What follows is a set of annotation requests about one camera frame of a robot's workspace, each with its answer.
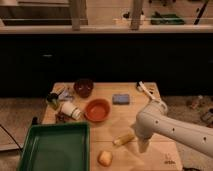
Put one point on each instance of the beige gripper block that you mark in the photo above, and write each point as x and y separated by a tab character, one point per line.
143	145

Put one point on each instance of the yellow banana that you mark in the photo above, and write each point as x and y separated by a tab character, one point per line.
123	139

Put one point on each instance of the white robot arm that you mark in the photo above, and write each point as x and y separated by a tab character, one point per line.
152	119

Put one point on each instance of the red orange bowl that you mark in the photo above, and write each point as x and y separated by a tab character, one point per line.
97	110

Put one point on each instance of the dark maroon bowl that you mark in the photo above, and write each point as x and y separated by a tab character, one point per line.
83	87

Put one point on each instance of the blue sponge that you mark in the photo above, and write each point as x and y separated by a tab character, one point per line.
121	99

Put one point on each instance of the white paper cup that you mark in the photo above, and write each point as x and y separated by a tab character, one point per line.
71	110

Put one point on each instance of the brown small object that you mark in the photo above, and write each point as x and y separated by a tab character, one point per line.
62	118

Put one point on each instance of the grey foil packet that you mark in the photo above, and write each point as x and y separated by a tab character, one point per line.
66	95

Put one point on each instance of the green plastic tray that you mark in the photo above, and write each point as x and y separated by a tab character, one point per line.
56	147

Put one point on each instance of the green object on shelf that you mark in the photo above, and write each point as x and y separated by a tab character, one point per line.
166	19

